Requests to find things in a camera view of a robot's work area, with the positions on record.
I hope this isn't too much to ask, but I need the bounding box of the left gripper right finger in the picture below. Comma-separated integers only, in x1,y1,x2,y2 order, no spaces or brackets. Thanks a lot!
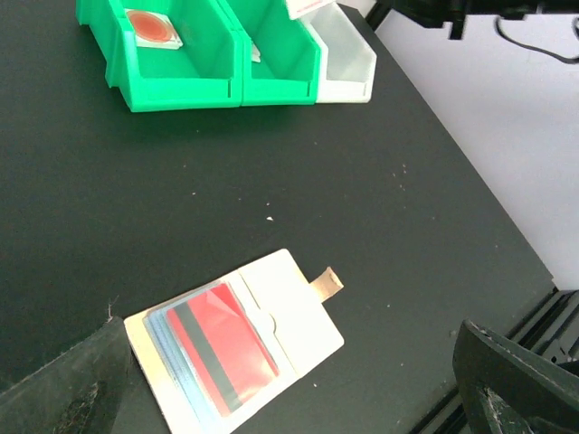
452,320,578,433

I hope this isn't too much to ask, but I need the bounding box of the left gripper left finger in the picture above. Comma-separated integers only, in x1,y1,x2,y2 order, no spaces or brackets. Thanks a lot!
1,317,132,433

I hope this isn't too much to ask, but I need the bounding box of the beige card holder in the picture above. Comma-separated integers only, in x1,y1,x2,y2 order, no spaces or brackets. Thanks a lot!
124,249,344,433

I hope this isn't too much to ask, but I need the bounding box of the red card black stripe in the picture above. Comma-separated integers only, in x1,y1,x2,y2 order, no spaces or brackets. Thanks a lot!
162,283,280,417

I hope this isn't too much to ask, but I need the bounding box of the white card red ornament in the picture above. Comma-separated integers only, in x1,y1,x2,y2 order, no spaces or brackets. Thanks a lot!
284,0,334,20

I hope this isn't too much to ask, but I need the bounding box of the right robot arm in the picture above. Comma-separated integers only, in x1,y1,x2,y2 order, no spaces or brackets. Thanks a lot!
392,0,578,65

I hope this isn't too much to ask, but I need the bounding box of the red circle card in bin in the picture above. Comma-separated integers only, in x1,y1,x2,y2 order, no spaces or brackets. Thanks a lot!
125,9,183,50

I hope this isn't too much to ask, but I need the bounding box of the grey patterned card in bin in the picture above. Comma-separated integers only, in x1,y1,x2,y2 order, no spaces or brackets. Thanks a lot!
251,42,261,63

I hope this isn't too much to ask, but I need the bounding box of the left green bin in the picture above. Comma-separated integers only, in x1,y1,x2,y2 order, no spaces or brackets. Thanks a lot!
76,1,242,112

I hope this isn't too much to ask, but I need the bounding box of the green bin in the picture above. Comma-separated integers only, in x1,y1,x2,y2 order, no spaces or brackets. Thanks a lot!
76,1,242,112
220,1,320,106

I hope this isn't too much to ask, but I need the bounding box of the white bin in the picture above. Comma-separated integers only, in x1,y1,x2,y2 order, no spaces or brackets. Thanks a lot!
301,3,377,103

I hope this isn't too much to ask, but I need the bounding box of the middle green bin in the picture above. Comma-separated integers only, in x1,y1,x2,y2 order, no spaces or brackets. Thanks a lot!
220,1,320,106

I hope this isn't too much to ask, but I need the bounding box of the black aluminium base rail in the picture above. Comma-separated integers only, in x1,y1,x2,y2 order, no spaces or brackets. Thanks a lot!
410,290,578,433

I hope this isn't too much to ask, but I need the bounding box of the right black frame post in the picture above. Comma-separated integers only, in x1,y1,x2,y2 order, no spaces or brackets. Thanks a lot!
365,0,394,32

